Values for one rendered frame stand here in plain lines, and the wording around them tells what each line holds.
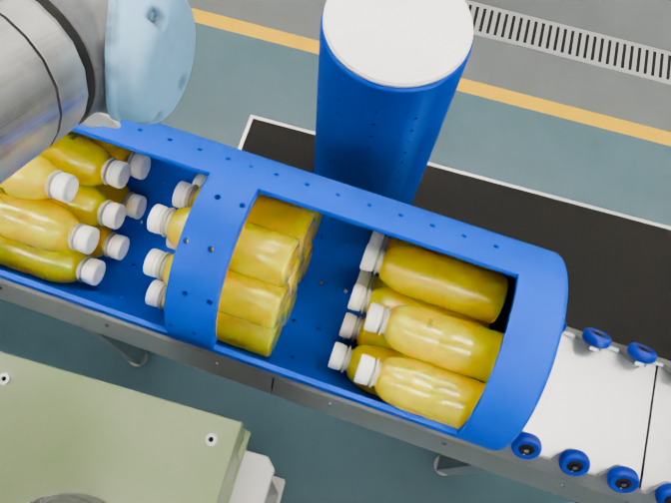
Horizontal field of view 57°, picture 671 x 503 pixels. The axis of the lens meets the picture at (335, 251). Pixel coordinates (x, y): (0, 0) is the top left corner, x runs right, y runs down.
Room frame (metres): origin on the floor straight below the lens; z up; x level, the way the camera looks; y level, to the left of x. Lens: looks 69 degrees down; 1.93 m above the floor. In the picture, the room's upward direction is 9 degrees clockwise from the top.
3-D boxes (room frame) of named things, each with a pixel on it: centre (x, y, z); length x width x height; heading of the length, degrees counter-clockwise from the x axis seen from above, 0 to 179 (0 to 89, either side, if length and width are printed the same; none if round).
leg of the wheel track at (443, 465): (0.13, -0.41, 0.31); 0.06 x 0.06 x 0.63; 79
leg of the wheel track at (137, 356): (0.31, 0.55, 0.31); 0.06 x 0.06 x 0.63; 79
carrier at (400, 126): (0.81, -0.05, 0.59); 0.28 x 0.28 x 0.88
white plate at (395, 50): (0.81, -0.05, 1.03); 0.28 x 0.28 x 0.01
